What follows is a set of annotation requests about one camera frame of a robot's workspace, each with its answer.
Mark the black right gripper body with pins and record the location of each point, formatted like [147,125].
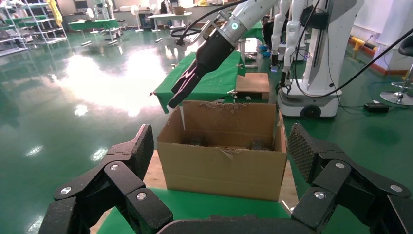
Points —
[214,53]

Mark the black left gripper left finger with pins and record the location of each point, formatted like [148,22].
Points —
[122,181]

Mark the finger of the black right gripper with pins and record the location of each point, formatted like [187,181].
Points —
[195,84]
[184,85]

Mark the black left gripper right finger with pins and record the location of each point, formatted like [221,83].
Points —
[342,187]

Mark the white idle robot arm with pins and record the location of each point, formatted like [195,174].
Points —
[292,38]
[277,32]

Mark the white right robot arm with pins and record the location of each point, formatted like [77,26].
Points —
[251,13]

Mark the cardboard box on white table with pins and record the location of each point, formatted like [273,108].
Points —
[179,10]

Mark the large open cardboard carton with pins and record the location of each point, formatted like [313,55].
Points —
[222,171]

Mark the green cloth on side table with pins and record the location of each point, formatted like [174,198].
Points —
[219,80]

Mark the white background table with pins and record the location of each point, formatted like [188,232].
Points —
[169,15]

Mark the large green table cloth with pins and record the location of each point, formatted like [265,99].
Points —
[200,206]

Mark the black power adapter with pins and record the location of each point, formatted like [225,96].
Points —
[376,107]

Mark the white standing fan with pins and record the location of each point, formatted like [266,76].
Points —
[135,11]

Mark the black stool chrome base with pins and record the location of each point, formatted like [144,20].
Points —
[400,97]

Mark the white idle robot body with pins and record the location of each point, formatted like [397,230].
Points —
[322,64]

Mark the green covered background table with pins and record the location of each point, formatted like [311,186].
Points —
[93,24]

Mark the yellow floor barrier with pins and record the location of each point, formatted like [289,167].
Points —
[358,42]

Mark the yellow hanging garment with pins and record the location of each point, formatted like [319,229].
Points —
[55,13]

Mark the metal shelf rack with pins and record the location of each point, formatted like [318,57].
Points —
[42,32]
[9,32]

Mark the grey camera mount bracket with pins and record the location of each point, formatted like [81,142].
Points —
[209,25]

